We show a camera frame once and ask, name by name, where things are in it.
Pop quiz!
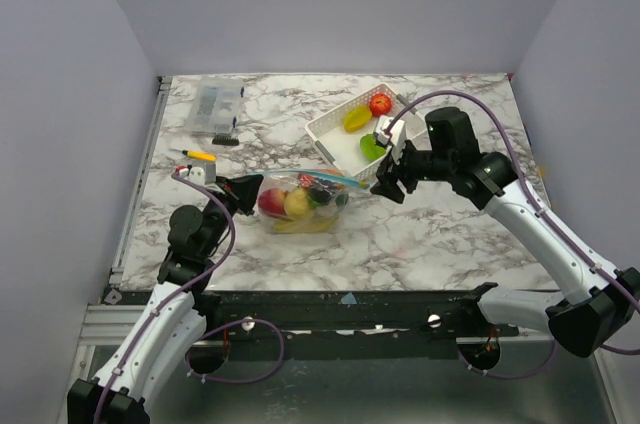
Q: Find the yellow handled screwdriver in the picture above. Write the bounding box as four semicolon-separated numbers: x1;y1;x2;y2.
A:
170;148;217;163

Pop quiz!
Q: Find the yellow toy banana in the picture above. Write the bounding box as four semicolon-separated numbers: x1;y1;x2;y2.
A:
273;218;337;234

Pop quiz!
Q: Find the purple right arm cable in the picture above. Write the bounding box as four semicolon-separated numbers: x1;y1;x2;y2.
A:
384;90;640;380

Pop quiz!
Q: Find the red toy apple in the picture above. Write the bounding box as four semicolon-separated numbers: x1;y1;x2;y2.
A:
257;188;287;218

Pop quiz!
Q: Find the white perforated plastic basket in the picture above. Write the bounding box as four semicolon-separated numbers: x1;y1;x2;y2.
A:
305;83;404;181

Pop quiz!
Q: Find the green toy starfruit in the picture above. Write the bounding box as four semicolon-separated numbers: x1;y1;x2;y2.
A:
359;134;386;162

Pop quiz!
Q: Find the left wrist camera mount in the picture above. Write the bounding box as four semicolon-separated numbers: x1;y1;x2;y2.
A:
175;161;217;187

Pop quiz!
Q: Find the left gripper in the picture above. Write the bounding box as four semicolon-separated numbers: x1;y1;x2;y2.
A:
202;173;263;257

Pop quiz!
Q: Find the yellow toy lemon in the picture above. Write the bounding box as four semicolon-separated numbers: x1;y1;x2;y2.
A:
284;187;311;219

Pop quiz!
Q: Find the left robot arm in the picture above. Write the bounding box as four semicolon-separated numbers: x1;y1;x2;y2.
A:
67;169;264;423

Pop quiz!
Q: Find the small red toy tomato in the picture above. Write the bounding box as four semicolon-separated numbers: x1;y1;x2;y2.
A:
369;93;393;117

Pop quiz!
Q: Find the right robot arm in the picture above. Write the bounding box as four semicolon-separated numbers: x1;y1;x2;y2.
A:
371;107;639;358

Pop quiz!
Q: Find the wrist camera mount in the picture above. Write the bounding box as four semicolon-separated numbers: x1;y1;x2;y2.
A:
373;115;406;163
175;161;217;187

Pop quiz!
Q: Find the dark purple toy eggplant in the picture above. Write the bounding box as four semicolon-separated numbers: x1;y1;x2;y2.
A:
307;180;336;206

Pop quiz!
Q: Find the black metal base rail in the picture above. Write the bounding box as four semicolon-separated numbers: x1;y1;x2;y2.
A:
164;283;531;363

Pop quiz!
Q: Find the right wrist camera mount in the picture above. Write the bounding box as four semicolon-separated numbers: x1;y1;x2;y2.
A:
373;115;406;163

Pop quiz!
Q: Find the clear zip top bag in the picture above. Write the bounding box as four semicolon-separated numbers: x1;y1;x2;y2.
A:
256;169;370;234

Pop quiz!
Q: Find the red orange toy mango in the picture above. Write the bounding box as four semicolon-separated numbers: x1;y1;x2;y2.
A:
310;169;344;183

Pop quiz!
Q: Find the small black comb part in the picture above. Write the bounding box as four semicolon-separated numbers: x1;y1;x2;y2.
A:
211;135;239;147

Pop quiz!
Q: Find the clear plastic parts box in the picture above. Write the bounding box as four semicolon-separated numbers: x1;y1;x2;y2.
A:
185;77;244;136

